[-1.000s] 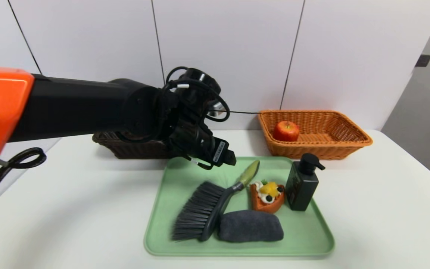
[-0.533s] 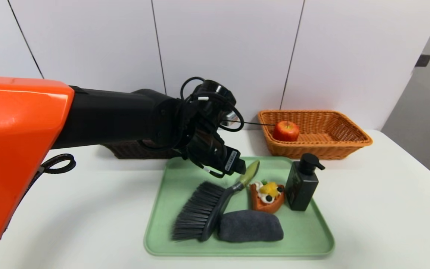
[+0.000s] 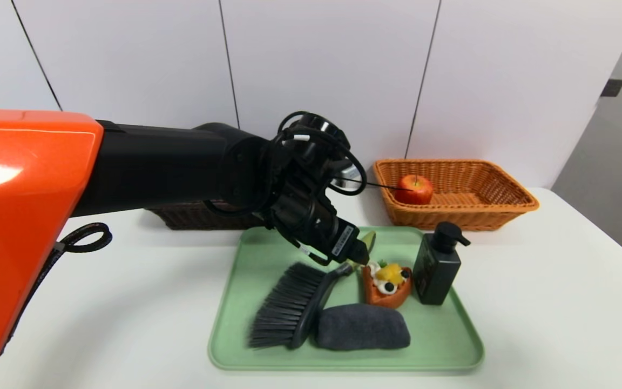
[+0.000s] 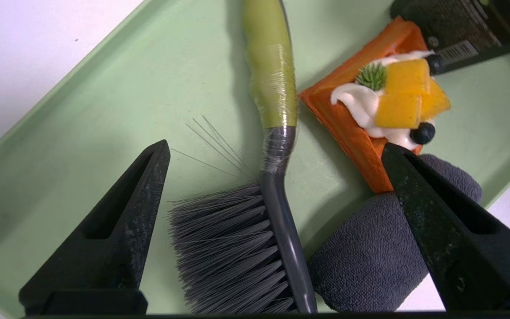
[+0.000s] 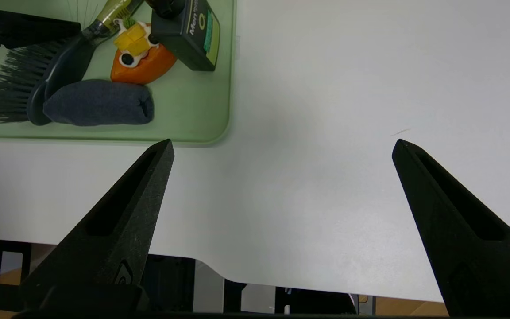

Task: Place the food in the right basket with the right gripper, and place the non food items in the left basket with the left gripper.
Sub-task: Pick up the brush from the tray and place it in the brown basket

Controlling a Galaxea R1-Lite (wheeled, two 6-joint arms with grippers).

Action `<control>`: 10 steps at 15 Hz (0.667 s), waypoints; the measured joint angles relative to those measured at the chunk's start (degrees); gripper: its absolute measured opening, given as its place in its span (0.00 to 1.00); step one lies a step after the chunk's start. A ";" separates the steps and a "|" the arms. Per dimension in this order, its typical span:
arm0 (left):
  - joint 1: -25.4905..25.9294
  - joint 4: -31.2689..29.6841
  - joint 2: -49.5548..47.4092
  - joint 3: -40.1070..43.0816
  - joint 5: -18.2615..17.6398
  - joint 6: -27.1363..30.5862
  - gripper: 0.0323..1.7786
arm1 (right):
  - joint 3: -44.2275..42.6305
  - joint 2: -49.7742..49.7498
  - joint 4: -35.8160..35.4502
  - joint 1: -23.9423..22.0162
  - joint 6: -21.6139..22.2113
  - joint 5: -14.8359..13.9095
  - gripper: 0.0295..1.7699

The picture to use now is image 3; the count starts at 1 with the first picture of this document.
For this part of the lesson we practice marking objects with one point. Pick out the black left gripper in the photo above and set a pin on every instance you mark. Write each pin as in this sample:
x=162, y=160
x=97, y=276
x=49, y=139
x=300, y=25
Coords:
x=344, y=241

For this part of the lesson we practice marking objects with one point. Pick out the dark grey towel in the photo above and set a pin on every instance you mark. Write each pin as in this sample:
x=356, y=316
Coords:
x=362, y=327

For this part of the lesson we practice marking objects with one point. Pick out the red apple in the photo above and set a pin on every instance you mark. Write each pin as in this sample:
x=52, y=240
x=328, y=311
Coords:
x=414, y=190

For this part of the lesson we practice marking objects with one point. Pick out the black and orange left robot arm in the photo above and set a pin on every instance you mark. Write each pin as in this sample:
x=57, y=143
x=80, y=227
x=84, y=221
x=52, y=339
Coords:
x=154, y=162

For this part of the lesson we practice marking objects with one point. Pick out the orange wicker basket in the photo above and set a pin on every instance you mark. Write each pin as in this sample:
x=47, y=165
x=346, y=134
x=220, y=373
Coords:
x=467, y=213

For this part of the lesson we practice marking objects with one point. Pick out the dark brown wicker basket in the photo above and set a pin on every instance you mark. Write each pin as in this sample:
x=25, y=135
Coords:
x=208, y=216

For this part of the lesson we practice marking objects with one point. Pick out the fruit tart slice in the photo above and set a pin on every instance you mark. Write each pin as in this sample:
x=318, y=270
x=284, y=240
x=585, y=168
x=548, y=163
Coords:
x=386, y=289

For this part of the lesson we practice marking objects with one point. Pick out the thin black zip tie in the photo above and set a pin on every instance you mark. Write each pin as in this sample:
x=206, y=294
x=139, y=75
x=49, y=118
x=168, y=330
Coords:
x=381, y=186

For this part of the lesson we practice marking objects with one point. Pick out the black pump bottle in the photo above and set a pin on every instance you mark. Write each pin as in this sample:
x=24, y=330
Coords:
x=436, y=270

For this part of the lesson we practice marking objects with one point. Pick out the light green plastic tray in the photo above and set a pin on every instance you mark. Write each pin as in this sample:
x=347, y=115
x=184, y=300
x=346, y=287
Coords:
x=268, y=346

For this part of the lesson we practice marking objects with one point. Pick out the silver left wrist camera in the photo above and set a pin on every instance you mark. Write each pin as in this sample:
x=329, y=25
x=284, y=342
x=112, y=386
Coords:
x=350, y=182

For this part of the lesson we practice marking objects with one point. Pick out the dark wall plate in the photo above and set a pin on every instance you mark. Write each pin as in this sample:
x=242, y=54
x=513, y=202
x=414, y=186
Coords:
x=613, y=88

